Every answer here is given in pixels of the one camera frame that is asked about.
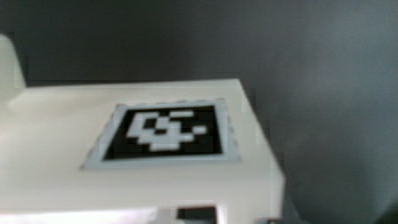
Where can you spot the white drawer tray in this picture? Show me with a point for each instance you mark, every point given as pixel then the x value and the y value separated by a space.
pixel 135 154

